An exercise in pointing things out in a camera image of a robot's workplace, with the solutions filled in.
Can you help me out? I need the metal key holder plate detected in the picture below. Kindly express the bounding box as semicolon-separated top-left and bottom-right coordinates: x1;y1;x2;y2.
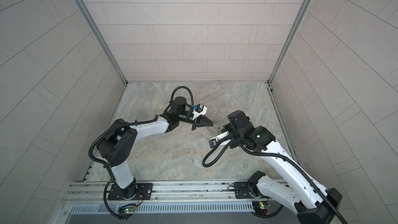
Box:
209;124;224;136

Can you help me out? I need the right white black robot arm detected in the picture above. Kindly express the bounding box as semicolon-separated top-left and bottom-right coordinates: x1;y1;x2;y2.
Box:
224;110;346;224

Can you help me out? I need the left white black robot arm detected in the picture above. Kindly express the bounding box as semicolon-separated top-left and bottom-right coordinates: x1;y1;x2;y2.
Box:
91;96;214;200

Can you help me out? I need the perforated vent strip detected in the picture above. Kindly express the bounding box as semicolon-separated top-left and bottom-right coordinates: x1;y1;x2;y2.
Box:
70;201;254;214

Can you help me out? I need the right circuit board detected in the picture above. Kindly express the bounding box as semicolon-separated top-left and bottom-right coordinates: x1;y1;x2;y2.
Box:
252;202;272;216

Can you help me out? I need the circuit board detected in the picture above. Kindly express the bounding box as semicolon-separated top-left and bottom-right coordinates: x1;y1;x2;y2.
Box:
252;202;272;216
118;204;137;214

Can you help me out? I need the left circuit board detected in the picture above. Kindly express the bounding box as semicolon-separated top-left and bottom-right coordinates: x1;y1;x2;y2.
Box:
118;204;137;214

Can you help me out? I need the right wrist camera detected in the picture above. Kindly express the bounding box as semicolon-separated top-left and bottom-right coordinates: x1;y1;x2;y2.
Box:
208;131;229;148

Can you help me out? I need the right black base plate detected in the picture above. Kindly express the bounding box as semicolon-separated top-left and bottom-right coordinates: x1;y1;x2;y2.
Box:
229;181;269;199

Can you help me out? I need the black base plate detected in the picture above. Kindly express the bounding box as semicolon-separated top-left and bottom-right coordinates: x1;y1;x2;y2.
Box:
229;181;269;199
107;183;153;201

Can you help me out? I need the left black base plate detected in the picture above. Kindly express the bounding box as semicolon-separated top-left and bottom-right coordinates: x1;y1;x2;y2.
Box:
107;183;153;201

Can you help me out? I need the aluminium mounting rail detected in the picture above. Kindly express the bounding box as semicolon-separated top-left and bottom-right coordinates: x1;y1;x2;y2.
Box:
60;178;322;205

